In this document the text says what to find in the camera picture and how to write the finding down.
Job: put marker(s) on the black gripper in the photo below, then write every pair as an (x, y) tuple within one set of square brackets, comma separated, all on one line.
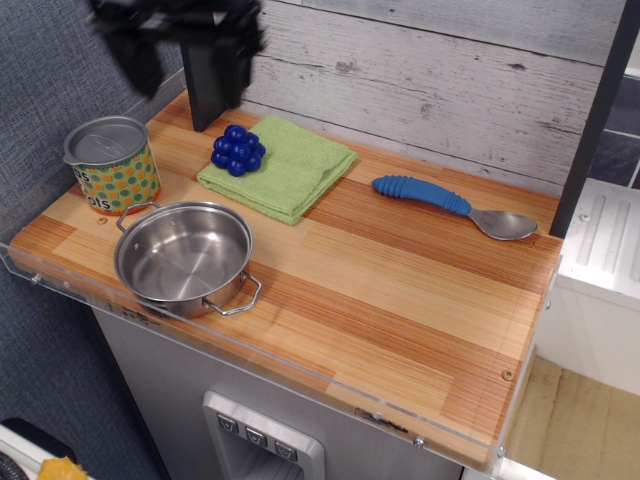
[(131, 29)]

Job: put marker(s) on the stainless steel pot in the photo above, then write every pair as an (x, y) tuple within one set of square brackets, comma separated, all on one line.
[(187, 258)]

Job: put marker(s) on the green folded towel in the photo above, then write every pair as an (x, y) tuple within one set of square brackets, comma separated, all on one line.
[(298, 168)]

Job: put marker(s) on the blue toy grape cluster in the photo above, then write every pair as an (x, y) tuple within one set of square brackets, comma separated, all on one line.
[(238, 151)]

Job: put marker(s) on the patterned tin can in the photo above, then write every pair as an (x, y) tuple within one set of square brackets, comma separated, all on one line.
[(112, 160)]

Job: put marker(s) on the toy fridge dispenser panel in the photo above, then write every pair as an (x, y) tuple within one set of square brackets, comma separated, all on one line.
[(252, 445)]

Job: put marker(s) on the yellow black object corner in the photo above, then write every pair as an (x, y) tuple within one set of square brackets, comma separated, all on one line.
[(28, 452)]

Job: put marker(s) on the dark left shelf post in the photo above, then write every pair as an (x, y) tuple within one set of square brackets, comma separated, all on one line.
[(206, 97)]

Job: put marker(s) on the dark shelf post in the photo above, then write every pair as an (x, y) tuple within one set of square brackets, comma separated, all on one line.
[(206, 97), (615, 67)]

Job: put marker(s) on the blue handled metal spoon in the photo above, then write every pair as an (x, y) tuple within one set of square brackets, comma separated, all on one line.
[(499, 225)]

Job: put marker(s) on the dark right shelf post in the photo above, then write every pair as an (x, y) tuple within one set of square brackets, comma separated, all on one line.
[(615, 67)]

